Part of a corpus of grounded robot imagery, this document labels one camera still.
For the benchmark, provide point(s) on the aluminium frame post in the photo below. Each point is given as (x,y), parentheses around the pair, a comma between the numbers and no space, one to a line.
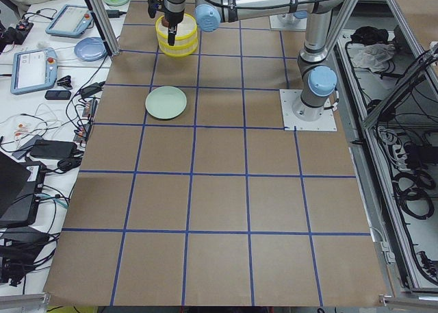
(104,26)

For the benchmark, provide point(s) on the far teach pendant tablet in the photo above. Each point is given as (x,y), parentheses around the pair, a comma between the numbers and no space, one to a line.
(71,21)

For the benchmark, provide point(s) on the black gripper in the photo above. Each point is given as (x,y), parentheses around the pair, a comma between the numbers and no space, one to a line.
(174,18)

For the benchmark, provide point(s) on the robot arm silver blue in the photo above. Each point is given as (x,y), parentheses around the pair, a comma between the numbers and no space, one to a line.
(209,14)

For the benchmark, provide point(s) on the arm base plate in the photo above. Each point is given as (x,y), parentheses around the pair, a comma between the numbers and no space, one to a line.
(288,22)
(299,117)

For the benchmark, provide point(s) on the blue plate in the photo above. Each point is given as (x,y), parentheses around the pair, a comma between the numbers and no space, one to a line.
(90,49)

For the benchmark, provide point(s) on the light green plate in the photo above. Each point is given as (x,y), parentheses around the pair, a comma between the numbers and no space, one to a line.
(165,102)

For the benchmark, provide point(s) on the near teach pendant tablet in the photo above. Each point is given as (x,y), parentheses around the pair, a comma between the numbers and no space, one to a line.
(33,71)

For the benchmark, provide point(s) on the brown bun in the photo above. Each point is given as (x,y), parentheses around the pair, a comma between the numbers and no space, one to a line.
(165,22)

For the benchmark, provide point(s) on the teach pendant tablet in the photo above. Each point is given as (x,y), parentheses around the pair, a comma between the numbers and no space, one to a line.
(33,71)
(71,21)

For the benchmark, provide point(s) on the black power adapter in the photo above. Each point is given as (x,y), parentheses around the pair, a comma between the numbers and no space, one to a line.
(113,13)

